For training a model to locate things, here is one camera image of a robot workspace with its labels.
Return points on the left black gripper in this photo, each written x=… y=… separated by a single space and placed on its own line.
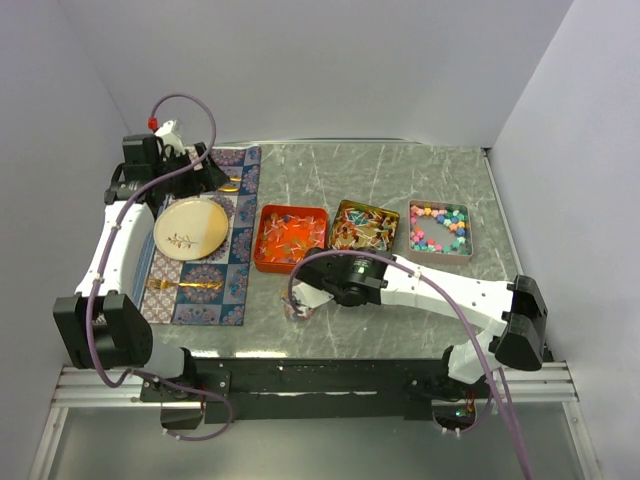
x=207 y=177

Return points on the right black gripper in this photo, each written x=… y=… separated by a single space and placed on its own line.
x=348 y=257

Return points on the clear glass jar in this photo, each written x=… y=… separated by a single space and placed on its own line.
x=295 y=310

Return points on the orange candy box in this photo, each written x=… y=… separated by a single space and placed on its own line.
x=284 y=235

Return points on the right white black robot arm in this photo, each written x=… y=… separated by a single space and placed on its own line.
x=505 y=320

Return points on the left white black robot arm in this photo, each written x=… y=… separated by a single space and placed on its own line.
x=101 y=326

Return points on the pink tin of star candies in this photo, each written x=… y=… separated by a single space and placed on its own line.
x=439 y=233

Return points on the dark tin of lollipops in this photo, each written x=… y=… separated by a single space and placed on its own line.
x=361 y=226

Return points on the cream ceramic plate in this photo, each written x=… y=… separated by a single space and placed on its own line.
x=190 y=229

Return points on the gold spoon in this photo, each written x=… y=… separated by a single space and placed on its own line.
x=232 y=186

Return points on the gold fork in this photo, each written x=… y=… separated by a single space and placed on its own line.
x=163 y=284

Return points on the patterned placemat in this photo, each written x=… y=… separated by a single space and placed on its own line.
x=229 y=264

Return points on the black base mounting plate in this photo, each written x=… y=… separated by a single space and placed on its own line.
x=277 y=389

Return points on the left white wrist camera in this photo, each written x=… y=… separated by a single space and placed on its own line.
x=169 y=133

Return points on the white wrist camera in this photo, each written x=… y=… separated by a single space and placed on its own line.
x=308 y=297
x=169 y=133

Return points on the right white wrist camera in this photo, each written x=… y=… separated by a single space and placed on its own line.
x=308 y=297

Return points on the aluminium rail frame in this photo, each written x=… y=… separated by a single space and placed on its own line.
x=82 y=389

